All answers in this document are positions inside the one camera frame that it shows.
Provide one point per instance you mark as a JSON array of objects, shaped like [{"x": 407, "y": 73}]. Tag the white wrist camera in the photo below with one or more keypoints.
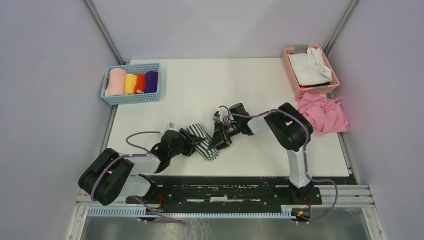
[
  {"x": 170, "y": 127},
  {"x": 218, "y": 116}
]

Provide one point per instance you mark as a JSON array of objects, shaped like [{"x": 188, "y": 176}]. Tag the yellow rolled towel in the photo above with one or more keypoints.
[{"x": 130, "y": 83}]

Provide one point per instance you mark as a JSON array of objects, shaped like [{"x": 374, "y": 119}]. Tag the pink rolled towel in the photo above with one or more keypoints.
[{"x": 116, "y": 82}]

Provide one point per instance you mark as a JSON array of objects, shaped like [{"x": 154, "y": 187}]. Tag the blue plastic basket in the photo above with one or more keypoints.
[{"x": 132, "y": 98}]

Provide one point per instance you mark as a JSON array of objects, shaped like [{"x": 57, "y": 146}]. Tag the aluminium frame rails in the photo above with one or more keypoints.
[{"x": 350, "y": 214}]

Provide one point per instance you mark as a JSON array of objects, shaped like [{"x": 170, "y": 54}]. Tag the pink crumpled towel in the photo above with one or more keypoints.
[{"x": 324, "y": 114}]

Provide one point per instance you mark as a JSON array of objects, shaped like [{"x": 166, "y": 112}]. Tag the red rolled towel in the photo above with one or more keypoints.
[{"x": 140, "y": 85}]

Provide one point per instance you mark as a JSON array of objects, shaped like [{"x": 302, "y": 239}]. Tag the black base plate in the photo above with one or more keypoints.
[{"x": 233, "y": 195}]

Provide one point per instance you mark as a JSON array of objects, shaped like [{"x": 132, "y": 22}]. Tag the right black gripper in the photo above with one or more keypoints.
[{"x": 221, "y": 139}]

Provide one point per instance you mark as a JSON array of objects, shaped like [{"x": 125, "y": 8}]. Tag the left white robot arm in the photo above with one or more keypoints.
[{"x": 113, "y": 175}]

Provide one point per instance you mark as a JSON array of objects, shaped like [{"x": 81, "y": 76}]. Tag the purple towel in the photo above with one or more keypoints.
[{"x": 151, "y": 82}]

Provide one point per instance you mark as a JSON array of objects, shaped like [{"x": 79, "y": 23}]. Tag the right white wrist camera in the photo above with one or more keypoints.
[{"x": 218, "y": 116}]

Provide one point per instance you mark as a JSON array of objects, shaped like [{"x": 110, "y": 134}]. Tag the white folded cloth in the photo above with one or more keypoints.
[{"x": 309, "y": 68}]

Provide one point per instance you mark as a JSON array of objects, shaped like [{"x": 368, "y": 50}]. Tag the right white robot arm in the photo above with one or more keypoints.
[{"x": 289, "y": 127}]

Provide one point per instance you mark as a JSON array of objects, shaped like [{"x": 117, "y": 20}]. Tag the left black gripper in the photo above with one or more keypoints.
[{"x": 190, "y": 141}]

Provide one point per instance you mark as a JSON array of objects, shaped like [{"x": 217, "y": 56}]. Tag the green white striped towel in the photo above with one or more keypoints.
[{"x": 198, "y": 130}]

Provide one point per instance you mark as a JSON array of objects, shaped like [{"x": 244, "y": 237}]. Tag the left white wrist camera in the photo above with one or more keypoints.
[{"x": 170, "y": 127}]

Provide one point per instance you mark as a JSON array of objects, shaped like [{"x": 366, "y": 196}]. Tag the pink plastic basket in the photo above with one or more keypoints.
[{"x": 314, "y": 89}]

